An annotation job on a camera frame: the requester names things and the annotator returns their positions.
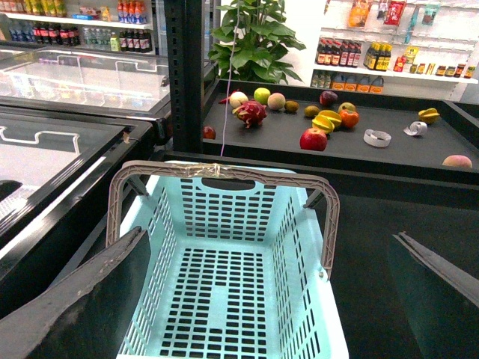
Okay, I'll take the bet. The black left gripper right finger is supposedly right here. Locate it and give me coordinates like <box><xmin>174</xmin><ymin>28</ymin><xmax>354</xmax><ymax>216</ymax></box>
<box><xmin>388</xmin><ymin>232</ymin><xmax>478</xmax><ymax>358</ymax></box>

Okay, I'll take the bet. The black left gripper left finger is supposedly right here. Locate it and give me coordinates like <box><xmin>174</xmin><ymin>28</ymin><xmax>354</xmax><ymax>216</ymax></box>
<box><xmin>1</xmin><ymin>227</ymin><xmax>151</xmax><ymax>358</ymax></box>

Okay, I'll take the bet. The light blue plastic basket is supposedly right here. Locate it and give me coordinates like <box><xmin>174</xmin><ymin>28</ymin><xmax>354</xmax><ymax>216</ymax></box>
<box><xmin>118</xmin><ymin>175</ymin><xmax>349</xmax><ymax>358</ymax></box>

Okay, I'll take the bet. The red green mango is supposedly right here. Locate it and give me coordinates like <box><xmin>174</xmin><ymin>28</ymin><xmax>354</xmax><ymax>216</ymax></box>
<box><xmin>338</xmin><ymin>102</ymin><xmax>356</xmax><ymax>113</ymax></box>

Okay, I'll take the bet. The pink peach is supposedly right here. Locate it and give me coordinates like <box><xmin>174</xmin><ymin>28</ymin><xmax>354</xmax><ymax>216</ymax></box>
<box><xmin>442</xmin><ymin>155</ymin><xmax>473</xmax><ymax>168</ymax></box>

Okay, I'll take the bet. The glass top freezer near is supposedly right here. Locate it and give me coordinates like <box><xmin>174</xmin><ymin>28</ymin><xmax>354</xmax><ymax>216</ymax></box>
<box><xmin>1</xmin><ymin>108</ymin><xmax>153</xmax><ymax>316</ymax></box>

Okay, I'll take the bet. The glass freezer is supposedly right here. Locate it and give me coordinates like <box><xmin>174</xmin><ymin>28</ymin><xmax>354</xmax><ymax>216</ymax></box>
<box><xmin>1</xmin><ymin>46</ymin><xmax>173</xmax><ymax>144</ymax></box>
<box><xmin>1</xmin><ymin>108</ymin><xmax>153</xmax><ymax>316</ymax></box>

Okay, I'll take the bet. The yellow star fruit right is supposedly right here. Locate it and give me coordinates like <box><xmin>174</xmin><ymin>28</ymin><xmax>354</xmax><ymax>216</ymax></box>
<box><xmin>418</xmin><ymin>108</ymin><xmax>440</xmax><ymax>124</ymax></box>

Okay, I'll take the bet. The yellow star fruit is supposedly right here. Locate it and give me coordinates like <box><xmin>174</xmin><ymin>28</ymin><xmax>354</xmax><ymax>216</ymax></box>
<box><xmin>319</xmin><ymin>110</ymin><xmax>342</xmax><ymax>128</ymax></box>
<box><xmin>418</xmin><ymin>108</ymin><xmax>440</xmax><ymax>124</ymax></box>
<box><xmin>311</xmin><ymin>114</ymin><xmax>335</xmax><ymax>134</ymax></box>

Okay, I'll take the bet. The black display tray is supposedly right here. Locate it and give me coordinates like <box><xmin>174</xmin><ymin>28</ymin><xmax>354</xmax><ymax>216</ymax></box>
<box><xmin>204</xmin><ymin>80</ymin><xmax>478</xmax><ymax>185</ymax></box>

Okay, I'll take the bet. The orange persimmon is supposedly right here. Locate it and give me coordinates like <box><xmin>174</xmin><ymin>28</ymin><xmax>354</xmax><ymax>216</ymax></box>
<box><xmin>339</xmin><ymin>110</ymin><xmax>360</xmax><ymax>129</ymax></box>

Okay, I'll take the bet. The red apple on tray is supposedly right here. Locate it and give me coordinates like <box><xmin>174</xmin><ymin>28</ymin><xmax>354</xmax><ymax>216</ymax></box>
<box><xmin>299</xmin><ymin>127</ymin><xmax>328</xmax><ymax>151</ymax></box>

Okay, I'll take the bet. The yellow star fruit back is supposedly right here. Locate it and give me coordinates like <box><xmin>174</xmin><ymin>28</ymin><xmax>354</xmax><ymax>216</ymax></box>
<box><xmin>319</xmin><ymin>110</ymin><xmax>342</xmax><ymax>128</ymax></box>

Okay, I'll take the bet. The yellow star fruit front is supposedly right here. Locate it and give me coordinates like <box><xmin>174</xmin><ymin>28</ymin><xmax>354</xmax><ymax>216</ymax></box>
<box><xmin>311</xmin><ymin>114</ymin><xmax>335</xmax><ymax>134</ymax></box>

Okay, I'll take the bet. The small dark red fruit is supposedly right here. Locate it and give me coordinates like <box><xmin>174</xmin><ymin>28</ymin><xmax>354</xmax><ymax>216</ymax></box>
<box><xmin>203</xmin><ymin>126</ymin><xmax>216</xmax><ymax>140</ymax></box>

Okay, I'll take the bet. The glass top freezer far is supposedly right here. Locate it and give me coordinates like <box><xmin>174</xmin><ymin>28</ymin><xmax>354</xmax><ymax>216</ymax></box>
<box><xmin>1</xmin><ymin>46</ymin><xmax>173</xmax><ymax>144</ymax></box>

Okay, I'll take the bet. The olive green kiwi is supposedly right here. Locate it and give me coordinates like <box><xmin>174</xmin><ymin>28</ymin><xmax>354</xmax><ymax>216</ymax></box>
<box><xmin>304</xmin><ymin>105</ymin><xmax>320</xmax><ymax>118</ymax></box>

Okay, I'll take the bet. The dark red plum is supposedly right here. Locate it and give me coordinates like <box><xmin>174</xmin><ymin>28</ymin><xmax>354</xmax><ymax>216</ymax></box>
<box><xmin>319</xmin><ymin>90</ymin><xmax>338</xmax><ymax>107</ymax></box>

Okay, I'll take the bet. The brown kiwi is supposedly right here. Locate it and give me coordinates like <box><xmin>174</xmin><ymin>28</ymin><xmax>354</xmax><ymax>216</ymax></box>
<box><xmin>284</xmin><ymin>100</ymin><xmax>299</xmax><ymax>113</ymax></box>

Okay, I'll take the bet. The white shelf with sauces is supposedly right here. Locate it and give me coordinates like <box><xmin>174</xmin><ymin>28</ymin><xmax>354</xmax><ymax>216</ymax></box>
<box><xmin>320</xmin><ymin>1</ymin><xmax>478</xmax><ymax>99</ymax></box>

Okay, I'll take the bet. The red chili pepper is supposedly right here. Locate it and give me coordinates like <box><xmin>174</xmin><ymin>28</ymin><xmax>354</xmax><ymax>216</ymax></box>
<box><xmin>218</xmin><ymin>89</ymin><xmax>239</xmax><ymax>104</ymax></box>

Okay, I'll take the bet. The pink dragon fruit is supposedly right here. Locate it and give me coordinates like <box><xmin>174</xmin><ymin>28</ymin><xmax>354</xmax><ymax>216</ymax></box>
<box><xmin>232</xmin><ymin>100</ymin><xmax>267</xmax><ymax>129</ymax></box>

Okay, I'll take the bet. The white round fruit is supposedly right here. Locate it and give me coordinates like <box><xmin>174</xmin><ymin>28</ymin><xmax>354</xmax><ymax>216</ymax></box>
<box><xmin>228</xmin><ymin>91</ymin><xmax>248</xmax><ymax>109</ymax></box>

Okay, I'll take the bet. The tan round melon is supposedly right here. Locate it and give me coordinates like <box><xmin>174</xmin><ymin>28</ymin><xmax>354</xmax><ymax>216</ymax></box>
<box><xmin>267</xmin><ymin>93</ymin><xmax>286</xmax><ymax>111</ymax></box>

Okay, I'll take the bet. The green apple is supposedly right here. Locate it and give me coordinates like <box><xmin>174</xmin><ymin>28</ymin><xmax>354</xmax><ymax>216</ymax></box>
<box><xmin>254</xmin><ymin>88</ymin><xmax>271</xmax><ymax>105</ymax></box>

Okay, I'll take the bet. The white shelf with drinks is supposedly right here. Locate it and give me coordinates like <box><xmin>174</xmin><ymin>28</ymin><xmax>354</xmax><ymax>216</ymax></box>
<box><xmin>1</xmin><ymin>0</ymin><xmax>155</xmax><ymax>55</ymax></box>

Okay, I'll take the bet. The green potted plant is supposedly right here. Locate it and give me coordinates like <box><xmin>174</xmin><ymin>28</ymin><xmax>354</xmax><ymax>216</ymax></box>
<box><xmin>208</xmin><ymin>0</ymin><xmax>305</xmax><ymax>84</ymax></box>

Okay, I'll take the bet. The white tape ring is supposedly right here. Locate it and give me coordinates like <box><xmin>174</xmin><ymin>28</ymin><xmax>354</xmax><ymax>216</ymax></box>
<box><xmin>363</xmin><ymin>129</ymin><xmax>392</xmax><ymax>147</ymax></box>

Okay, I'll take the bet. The black metal post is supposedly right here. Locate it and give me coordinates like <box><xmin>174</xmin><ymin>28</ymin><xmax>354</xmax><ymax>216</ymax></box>
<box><xmin>164</xmin><ymin>0</ymin><xmax>204</xmax><ymax>153</ymax></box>

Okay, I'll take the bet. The thin purple cable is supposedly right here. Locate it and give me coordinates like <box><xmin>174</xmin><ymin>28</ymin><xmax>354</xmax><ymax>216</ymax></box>
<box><xmin>219</xmin><ymin>0</ymin><xmax>241</xmax><ymax>158</ymax></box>

